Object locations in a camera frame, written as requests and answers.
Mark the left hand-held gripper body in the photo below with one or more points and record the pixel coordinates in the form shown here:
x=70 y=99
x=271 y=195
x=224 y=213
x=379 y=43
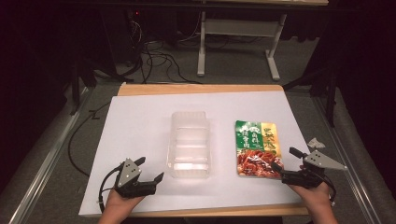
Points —
x=127 y=174

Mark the person's left hand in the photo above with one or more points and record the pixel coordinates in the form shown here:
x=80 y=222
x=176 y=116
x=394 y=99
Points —
x=120 y=203

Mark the clear plastic container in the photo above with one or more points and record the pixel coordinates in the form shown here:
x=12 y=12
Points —
x=189 y=146

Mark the white paper sheet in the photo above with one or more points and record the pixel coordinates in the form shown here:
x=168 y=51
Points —
x=140 y=124

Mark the crumpled white paper scrap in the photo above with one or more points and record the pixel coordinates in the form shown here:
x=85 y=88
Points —
x=316 y=143

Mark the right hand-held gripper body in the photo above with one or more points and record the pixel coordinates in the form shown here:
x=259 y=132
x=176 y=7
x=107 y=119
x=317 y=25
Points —
x=317 y=161

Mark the green and red food packet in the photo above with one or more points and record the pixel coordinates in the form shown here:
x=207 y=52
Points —
x=257 y=143

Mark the aluminium rail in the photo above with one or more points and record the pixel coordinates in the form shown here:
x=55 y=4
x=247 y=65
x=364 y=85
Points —
x=46 y=161
x=351 y=168

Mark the dark metal stand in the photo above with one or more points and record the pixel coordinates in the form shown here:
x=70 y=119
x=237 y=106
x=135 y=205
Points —
x=81 y=84
x=327 y=93

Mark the white metal desk frame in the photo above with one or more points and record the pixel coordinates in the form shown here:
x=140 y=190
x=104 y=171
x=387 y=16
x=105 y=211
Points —
x=239 y=28

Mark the person's right hand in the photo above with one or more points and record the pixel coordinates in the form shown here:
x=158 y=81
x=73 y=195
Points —
x=316 y=199

